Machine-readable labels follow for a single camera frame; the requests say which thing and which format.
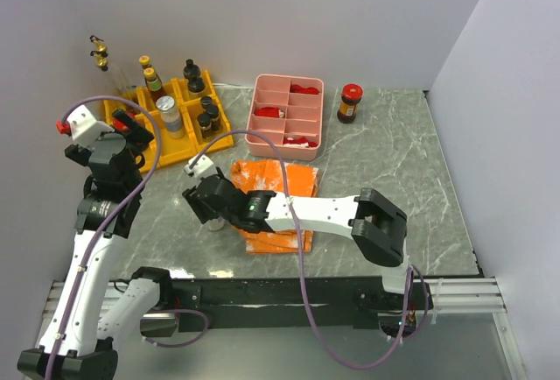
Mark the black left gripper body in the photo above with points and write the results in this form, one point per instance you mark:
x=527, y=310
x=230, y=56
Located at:
x=78, y=152

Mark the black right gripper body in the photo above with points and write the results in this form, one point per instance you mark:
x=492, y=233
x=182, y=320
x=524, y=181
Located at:
x=202, y=211

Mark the silver lid glass jar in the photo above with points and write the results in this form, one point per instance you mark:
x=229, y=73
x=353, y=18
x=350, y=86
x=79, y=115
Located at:
x=169, y=112

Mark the sauce bottle green label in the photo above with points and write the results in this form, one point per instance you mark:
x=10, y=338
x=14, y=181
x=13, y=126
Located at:
x=154, y=84

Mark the dark brown jar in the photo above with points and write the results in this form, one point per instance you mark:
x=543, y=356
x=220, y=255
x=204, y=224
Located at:
x=205, y=124

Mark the sauce bottle yellow cap back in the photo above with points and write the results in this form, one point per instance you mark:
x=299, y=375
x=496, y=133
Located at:
x=145, y=61

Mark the brown spice jar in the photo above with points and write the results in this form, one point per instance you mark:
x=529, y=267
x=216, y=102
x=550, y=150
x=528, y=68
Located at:
x=196, y=86

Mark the dark spice jar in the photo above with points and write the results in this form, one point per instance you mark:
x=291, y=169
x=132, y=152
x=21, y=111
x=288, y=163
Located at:
x=214, y=114

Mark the white bottle black cap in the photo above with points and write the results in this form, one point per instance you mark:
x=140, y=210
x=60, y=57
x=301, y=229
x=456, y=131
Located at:
x=191, y=70

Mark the brass clamp wall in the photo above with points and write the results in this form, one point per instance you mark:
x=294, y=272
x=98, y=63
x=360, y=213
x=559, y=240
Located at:
x=99, y=44
x=100, y=60

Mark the red lid sauce jar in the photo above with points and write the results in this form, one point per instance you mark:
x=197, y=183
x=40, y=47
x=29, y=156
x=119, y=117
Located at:
x=351, y=95

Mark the dark spice shaker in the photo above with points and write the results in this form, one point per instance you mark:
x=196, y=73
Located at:
x=206, y=101

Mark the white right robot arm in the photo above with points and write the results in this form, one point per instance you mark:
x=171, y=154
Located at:
x=376, y=225

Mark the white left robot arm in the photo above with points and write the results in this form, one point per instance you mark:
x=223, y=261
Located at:
x=81, y=341

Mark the orange tie-dye cloth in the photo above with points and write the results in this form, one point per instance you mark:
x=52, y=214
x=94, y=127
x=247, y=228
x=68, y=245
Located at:
x=267, y=175

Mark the red sock middle compartment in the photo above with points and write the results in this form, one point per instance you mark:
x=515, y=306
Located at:
x=271, y=112

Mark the red sock compartment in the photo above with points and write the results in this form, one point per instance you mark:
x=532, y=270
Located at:
x=271, y=112
x=298, y=89

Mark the red white sock bottom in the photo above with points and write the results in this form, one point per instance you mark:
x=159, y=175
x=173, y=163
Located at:
x=299, y=142

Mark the pink divided tray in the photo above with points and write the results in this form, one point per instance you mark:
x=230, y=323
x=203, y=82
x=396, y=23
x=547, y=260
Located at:
x=303, y=116

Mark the red sock top compartment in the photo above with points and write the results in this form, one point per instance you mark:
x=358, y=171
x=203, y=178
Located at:
x=298, y=89

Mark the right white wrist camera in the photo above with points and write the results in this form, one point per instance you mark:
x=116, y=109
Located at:
x=200, y=167

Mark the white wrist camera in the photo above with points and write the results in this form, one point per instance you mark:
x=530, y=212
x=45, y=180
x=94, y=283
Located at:
x=83, y=127
x=200, y=167

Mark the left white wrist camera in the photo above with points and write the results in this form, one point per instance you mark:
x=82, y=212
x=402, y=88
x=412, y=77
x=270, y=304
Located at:
x=83, y=127

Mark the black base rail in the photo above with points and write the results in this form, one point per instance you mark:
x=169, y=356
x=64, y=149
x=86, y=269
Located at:
x=358, y=302

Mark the aluminium frame rail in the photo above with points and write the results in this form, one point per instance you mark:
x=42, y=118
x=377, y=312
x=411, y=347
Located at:
x=466, y=296

